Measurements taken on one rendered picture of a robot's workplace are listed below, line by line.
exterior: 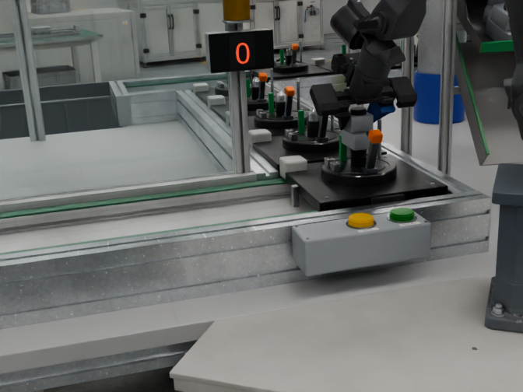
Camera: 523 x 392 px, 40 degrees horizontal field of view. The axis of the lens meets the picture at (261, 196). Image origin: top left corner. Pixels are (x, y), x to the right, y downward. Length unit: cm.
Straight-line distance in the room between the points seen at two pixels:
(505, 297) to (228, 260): 42
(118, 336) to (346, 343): 33
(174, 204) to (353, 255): 41
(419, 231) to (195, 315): 37
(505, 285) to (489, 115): 47
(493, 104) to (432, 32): 82
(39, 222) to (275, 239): 46
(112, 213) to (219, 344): 44
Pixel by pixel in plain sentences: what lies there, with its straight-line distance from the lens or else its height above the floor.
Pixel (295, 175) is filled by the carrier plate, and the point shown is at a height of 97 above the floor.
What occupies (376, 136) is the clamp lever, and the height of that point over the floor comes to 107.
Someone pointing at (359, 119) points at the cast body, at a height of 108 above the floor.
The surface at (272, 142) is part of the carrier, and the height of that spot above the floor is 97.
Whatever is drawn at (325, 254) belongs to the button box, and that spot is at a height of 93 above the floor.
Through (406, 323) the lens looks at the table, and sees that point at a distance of 107.
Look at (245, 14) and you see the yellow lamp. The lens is 134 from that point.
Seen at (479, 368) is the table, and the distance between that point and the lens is 98.
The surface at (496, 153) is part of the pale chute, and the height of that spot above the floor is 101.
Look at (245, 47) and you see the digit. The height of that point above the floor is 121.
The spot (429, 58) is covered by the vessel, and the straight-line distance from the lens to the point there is 225.
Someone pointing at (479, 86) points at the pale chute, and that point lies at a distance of 147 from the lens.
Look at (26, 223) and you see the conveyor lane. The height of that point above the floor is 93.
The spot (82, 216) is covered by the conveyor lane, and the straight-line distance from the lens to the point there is 137.
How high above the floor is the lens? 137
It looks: 18 degrees down
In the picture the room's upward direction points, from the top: 3 degrees counter-clockwise
